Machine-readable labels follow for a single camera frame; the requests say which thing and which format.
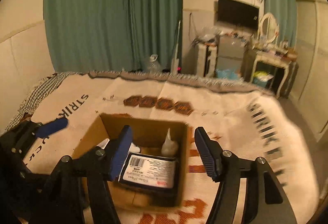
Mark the checkered cloth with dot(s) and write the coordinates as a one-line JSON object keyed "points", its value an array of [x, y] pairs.
{"points": [[43, 88]]}

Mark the black wall television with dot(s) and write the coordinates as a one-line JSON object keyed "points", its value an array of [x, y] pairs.
{"points": [[237, 12]]}

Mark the wide green curtain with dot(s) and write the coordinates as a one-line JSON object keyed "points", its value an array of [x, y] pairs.
{"points": [[107, 14]]}

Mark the cardboard box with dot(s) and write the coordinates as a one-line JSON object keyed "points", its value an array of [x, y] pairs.
{"points": [[153, 125]]}

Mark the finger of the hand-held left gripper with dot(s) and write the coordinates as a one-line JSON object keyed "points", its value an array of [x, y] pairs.
{"points": [[52, 127]]}

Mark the white wardrobe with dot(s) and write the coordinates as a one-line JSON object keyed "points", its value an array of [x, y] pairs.
{"points": [[311, 60]]}

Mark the clear plastic bottle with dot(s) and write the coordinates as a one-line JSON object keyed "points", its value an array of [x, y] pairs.
{"points": [[153, 64]]}

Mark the black packet with white label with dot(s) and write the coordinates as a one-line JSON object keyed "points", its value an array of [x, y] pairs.
{"points": [[150, 171]]}

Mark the yellow white bag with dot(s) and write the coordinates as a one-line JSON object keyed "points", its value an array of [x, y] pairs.
{"points": [[262, 77]]}

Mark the printed blanket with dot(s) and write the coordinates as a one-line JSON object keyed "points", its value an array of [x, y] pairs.
{"points": [[230, 121]]}

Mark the blue plastic bag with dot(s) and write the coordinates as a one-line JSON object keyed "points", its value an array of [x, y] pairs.
{"points": [[226, 75]]}

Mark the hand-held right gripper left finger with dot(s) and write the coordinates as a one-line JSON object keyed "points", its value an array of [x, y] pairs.
{"points": [[120, 154]]}

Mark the white stick vacuum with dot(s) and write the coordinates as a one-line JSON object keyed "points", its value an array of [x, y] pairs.
{"points": [[176, 60]]}

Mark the small white soft item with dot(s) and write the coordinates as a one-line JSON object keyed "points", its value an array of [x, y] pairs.
{"points": [[134, 148]]}

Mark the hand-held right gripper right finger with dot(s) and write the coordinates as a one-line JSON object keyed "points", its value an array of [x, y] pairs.
{"points": [[208, 158]]}

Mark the narrow green curtain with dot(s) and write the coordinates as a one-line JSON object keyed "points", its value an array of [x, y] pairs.
{"points": [[278, 6]]}

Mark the white oval mirror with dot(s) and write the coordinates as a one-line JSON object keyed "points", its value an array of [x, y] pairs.
{"points": [[267, 26]]}

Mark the white side cabinet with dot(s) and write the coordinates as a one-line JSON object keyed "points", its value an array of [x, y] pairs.
{"points": [[202, 60]]}

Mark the white plastic bag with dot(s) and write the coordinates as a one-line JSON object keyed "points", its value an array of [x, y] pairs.
{"points": [[169, 145]]}

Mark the white vanity table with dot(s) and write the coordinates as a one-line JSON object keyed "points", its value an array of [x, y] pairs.
{"points": [[271, 58]]}

